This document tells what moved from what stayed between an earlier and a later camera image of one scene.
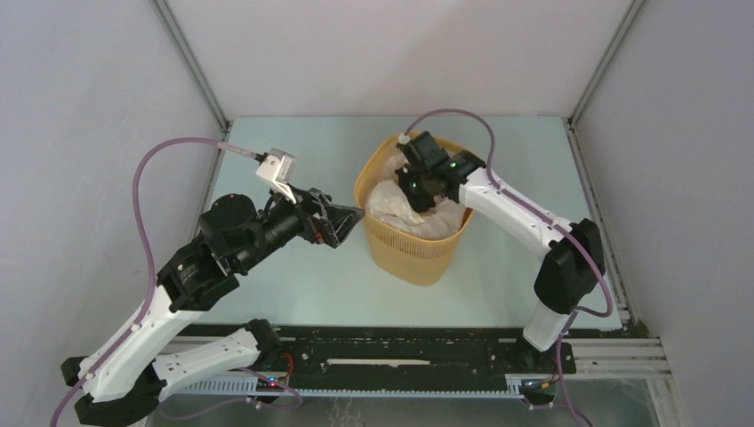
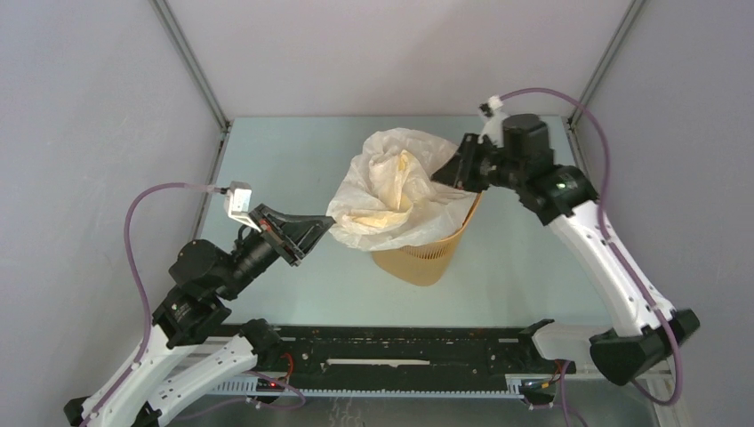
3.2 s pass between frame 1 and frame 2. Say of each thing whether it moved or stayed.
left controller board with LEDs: stayed
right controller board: stayed
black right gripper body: moved
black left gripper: moved
